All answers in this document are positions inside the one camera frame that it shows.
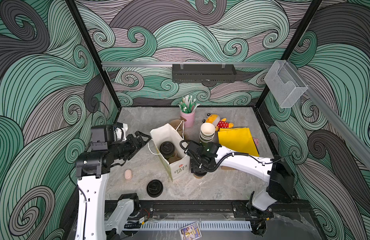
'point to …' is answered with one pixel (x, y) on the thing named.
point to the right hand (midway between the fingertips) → (197, 169)
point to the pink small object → (128, 174)
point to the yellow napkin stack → (239, 140)
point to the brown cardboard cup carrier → (178, 124)
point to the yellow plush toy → (215, 119)
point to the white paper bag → (178, 164)
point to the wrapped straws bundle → (188, 105)
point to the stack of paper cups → (207, 132)
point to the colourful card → (191, 232)
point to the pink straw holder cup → (189, 117)
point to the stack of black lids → (154, 188)
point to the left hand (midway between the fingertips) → (146, 141)
